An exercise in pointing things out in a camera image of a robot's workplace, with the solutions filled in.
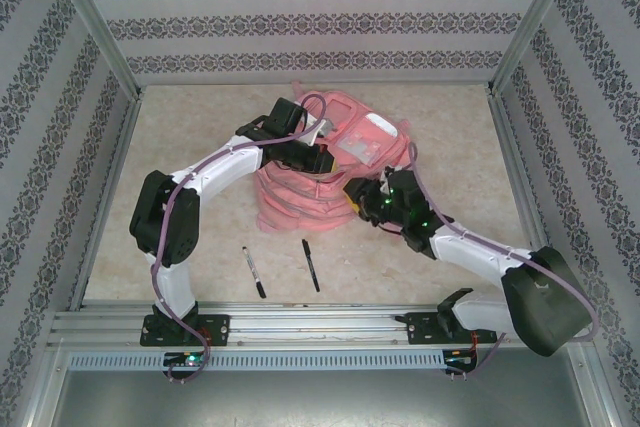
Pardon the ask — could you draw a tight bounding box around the black marker pen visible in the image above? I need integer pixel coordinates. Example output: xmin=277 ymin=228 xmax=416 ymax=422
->
xmin=300 ymin=238 xmax=321 ymax=293

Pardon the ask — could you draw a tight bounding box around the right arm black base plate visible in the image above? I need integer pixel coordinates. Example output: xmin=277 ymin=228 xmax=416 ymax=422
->
xmin=405 ymin=311 xmax=497 ymax=346

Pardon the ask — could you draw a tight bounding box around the aluminium mounting rail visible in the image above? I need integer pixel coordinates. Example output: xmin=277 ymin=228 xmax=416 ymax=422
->
xmin=47 ymin=302 xmax=594 ymax=348

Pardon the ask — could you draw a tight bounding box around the white pen with black cap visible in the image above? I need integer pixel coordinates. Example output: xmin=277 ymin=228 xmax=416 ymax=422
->
xmin=241 ymin=245 xmax=268 ymax=299

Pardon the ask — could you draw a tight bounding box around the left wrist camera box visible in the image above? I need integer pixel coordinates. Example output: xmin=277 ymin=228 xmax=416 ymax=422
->
xmin=298 ymin=114 xmax=335 ymax=149

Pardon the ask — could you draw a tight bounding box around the slotted grey cable duct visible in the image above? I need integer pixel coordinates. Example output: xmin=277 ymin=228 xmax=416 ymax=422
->
xmin=67 ymin=349 xmax=481 ymax=373

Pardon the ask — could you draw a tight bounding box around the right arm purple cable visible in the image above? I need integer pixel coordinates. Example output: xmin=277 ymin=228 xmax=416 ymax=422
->
xmin=407 ymin=142 xmax=599 ymax=378

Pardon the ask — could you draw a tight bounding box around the aluminium frame post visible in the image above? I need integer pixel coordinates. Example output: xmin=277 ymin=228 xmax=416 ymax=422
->
xmin=492 ymin=0 xmax=586 ymax=93
xmin=42 ymin=0 xmax=141 ymax=98

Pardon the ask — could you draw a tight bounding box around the pink student backpack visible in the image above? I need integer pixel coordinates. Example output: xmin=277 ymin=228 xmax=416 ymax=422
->
xmin=252 ymin=80 xmax=414 ymax=234

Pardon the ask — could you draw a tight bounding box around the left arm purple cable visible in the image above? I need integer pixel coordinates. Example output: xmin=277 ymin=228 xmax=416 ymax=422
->
xmin=148 ymin=96 xmax=330 ymax=386

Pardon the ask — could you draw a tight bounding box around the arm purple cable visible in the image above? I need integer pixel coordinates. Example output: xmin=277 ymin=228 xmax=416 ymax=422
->
xmin=407 ymin=142 xmax=599 ymax=378
xmin=148 ymin=96 xmax=330 ymax=386

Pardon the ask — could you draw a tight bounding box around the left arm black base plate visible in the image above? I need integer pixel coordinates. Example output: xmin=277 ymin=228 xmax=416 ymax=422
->
xmin=141 ymin=314 xmax=232 ymax=348

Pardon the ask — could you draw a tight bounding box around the grey metal panel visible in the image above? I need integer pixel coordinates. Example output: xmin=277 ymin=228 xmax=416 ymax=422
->
xmin=29 ymin=371 xmax=616 ymax=427

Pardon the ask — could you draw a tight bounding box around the aluminium side rail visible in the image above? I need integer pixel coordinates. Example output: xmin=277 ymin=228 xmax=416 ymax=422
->
xmin=487 ymin=89 xmax=569 ymax=306
xmin=69 ymin=91 xmax=146 ymax=311

